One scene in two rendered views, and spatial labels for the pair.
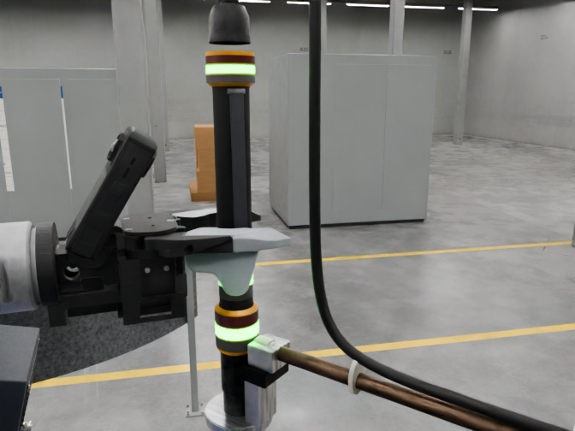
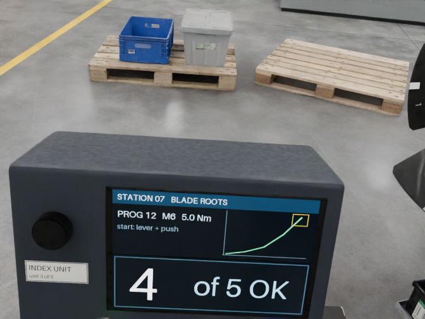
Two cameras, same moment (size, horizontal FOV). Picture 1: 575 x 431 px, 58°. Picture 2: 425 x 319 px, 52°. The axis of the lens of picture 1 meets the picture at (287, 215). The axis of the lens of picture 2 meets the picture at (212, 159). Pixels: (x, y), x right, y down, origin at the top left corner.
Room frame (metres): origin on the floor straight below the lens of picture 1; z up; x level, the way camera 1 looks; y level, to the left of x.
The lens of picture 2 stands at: (0.90, 0.91, 1.44)
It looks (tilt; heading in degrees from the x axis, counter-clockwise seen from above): 33 degrees down; 287
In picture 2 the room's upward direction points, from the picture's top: 5 degrees clockwise
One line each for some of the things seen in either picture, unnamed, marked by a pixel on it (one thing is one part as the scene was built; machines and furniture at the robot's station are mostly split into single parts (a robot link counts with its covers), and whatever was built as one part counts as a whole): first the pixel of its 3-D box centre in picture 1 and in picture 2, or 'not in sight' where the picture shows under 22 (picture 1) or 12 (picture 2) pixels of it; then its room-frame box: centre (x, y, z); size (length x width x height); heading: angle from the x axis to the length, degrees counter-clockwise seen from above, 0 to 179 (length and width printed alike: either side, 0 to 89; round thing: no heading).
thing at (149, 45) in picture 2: not in sight; (148, 39); (2.60, -2.44, 0.25); 0.60 x 0.41 x 0.22; 109
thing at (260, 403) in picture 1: (246, 378); not in sight; (0.47, 0.04, 1.50); 0.09 x 0.07 x 0.10; 55
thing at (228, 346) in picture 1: (237, 337); not in sight; (0.47, 0.05, 1.55); 0.04 x 0.04 x 0.01
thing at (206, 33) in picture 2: not in sight; (206, 37); (2.12, -2.60, 0.31); 0.60 x 0.42 x 0.33; 109
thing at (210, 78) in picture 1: (230, 79); not in sight; (0.47, 0.05, 1.80); 0.04 x 0.04 x 0.01
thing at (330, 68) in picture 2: not in sight; (334, 72); (1.01, -3.00, 0.07); 1.20 x 1.00 x 0.15; 176
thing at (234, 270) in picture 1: (238, 263); not in sight; (0.43, 0.04, 1.64); 0.09 x 0.03 x 0.06; 88
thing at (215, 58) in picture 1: (230, 60); not in sight; (0.48, 0.05, 1.81); 0.04 x 0.04 x 0.01
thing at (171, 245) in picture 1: (184, 242); not in sight; (0.43, 0.09, 1.66); 0.09 x 0.05 x 0.02; 88
